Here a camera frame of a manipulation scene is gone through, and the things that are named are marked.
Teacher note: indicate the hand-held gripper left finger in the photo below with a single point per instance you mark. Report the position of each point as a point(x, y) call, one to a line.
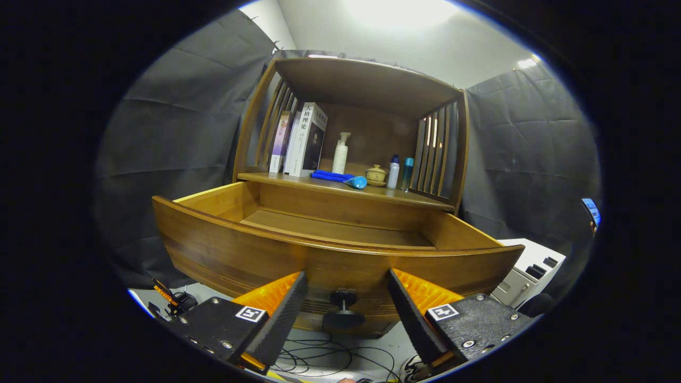
point(282, 319)

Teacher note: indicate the teal slim bottle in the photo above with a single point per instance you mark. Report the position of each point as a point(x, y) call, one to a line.
point(407, 173)

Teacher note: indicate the blue folded cloth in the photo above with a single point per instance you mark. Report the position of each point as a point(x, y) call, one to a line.
point(327, 175)

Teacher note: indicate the wooden drawer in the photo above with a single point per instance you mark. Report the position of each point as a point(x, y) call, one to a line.
point(223, 250)

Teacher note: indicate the yellow lidded teacup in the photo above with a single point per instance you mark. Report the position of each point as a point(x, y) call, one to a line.
point(376, 174)

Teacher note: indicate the blue screen device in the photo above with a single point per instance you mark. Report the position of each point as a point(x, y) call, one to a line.
point(591, 210)

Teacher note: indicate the thin purple book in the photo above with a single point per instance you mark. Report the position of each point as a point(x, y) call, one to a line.
point(279, 143)

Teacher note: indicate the dark rounded object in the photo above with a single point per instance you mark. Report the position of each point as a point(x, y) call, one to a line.
point(537, 306)

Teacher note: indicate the small ceiling light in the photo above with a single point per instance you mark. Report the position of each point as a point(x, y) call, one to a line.
point(527, 63)

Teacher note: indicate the large ceiling light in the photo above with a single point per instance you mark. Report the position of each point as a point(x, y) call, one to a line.
point(399, 13)

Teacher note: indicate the white pump bottle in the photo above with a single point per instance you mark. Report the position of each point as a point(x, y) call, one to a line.
point(340, 157)

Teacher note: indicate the blue white tube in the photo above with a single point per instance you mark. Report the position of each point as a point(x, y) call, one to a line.
point(357, 182)

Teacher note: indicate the white box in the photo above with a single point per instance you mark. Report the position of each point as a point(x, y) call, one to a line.
point(532, 252)

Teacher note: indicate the white bottle blue cap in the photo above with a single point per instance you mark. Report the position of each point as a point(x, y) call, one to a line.
point(392, 173)

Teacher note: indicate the wooden countertop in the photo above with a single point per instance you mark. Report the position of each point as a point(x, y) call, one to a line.
point(372, 194)

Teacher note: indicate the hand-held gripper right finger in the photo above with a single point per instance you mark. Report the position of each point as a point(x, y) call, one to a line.
point(409, 319)

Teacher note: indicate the orange black tool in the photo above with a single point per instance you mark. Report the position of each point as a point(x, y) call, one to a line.
point(175, 300)

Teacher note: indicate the wooden cabinet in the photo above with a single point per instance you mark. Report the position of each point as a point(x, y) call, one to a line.
point(367, 85)

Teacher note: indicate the thick white book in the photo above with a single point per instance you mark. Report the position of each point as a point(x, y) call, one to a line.
point(298, 143)

